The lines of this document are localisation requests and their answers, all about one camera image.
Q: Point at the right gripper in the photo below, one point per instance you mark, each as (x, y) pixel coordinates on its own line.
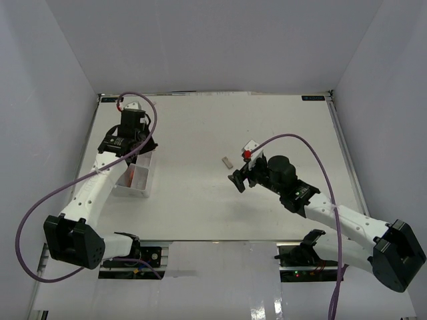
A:
(239, 176)

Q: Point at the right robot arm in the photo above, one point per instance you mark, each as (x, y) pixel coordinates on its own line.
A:
(389, 251)

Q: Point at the grey eraser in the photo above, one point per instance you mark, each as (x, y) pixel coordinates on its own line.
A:
(227, 163)

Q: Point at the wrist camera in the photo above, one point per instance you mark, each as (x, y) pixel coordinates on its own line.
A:
(133, 108)
(253, 153)

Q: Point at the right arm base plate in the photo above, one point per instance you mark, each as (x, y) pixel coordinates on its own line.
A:
(295, 268)

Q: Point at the right aluminium rail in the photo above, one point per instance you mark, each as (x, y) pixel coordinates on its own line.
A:
(361, 202)

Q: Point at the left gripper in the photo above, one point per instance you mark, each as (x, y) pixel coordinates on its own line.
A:
(149, 146)

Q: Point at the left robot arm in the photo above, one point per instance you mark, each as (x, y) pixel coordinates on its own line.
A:
(72, 236)

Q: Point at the right black table label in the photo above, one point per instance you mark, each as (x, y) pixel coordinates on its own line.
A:
(313, 98)

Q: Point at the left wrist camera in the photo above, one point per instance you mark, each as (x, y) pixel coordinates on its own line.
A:
(133, 108)

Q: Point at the black table label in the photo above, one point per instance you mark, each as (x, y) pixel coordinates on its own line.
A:
(313, 98)
(108, 100)

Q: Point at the white compartment tray front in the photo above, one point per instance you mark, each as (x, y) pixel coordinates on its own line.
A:
(141, 184)

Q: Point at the left black table label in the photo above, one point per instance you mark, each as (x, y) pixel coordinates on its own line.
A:
(108, 100)

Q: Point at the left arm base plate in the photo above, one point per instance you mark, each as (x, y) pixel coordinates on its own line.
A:
(146, 263)

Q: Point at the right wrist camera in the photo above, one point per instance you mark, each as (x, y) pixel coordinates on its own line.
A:
(253, 153)

